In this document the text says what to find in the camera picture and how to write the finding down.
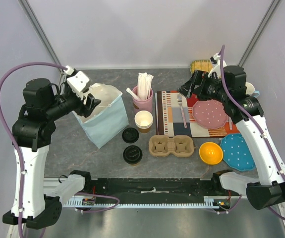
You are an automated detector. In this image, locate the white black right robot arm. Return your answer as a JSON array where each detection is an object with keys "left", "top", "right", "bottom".
[{"left": 178, "top": 65, "right": 285, "bottom": 210}]

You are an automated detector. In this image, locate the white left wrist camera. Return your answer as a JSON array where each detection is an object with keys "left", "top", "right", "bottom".
[{"left": 64, "top": 65, "right": 90, "bottom": 104}]

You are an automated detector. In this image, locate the orange plastic bowl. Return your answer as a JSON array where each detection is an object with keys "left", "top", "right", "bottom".
[{"left": 199, "top": 142, "right": 224, "bottom": 165}]

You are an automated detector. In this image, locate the light blue mug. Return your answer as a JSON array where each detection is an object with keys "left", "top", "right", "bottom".
[{"left": 245, "top": 82, "right": 260, "bottom": 98}]

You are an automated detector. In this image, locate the white wrapped straws bundle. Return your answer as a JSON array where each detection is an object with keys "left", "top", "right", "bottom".
[{"left": 137, "top": 72, "right": 154, "bottom": 101}]

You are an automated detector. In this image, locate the light blue paper bag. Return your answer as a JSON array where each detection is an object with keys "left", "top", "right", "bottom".
[{"left": 73, "top": 83, "right": 129, "bottom": 149}]

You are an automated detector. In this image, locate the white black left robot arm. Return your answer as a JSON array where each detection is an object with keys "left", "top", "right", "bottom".
[{"left": 2, "top": 78, "right": 101, "bottom": 230}]

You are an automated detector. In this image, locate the blue polka dot plate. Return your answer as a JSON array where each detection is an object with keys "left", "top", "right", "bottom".
[{"left": 220, "top": 133, "right": 256, "bottom": 172}]

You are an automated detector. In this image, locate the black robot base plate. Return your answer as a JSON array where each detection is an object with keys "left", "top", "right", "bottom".
[{"left": 82, "top": 178, "right": 238, "bottom": 201}]

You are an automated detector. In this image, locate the colourful patchwork placemat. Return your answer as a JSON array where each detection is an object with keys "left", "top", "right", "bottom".
[{"left": 155, "top": 91, "right": 239, "bottom": 138}]

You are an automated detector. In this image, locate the pink polka dot plate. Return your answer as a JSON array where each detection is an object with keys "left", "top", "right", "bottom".
[{"left": 192, "top": 100, "right": 228, "bottom": 129}]

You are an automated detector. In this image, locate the brown cardboard cup carrier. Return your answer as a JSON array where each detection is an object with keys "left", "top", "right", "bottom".
[{"left": 149, "top": 135, "right": 194, "bottom": 158}]

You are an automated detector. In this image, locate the pink handled knife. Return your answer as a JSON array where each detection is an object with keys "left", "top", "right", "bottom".
[{"left": 228, "top": 117, "right": 232, "bottom": 130}]

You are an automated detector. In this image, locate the slotted grey cable duct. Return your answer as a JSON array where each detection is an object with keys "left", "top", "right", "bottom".
[{"left": 63, "top": 196, "right": 230, "bottom": 209}]

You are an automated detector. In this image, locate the pink handled fork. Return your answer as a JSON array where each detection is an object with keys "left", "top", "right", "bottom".
[{"left": 177, "top": 93, "right": 187, "bottom": 128}]

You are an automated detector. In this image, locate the yellow woven bamboo tray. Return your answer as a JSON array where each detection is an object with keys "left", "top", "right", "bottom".
[{"left": 190, "top": 59, "right": 213, "bottom": 75}]

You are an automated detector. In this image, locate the brown paper cup stack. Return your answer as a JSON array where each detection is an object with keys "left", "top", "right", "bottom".
[{"left": 134, "top": 111, "right": 153, "bottom": 133}]

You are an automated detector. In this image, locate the black cup lid stack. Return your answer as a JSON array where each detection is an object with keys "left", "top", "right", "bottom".
[{"left": 122, "top": 127, "right": 139, "bottom": 144}]

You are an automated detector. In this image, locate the pink tin straw holder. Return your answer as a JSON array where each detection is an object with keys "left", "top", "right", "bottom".
[{"left": 132, "top": 89, "right": 154, "bottom": 114}]

